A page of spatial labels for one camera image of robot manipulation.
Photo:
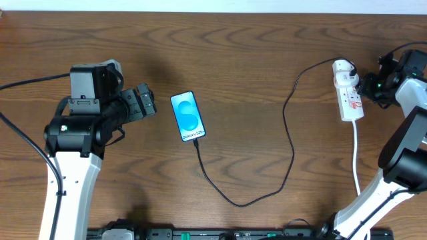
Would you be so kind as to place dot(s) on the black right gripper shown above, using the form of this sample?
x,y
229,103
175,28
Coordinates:
x,y
368,86

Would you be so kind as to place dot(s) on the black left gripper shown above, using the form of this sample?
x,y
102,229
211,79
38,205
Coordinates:
x,y
134,105

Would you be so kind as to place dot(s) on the blue Galaxy smartphone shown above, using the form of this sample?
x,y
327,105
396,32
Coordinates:
x,y
187,116

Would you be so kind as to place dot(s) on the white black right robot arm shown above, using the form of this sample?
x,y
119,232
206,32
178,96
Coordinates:
x,y
402,162

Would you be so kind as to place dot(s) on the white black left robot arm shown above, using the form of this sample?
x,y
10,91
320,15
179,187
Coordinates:
x,y
76,137

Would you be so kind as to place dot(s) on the white usb charger adapter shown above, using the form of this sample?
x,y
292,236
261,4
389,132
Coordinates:
x,y
343,71

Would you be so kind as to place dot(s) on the white power strip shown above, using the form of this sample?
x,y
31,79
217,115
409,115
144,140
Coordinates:
x,y
349,101

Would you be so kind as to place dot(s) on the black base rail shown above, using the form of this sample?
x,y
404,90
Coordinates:
x,y
125,229

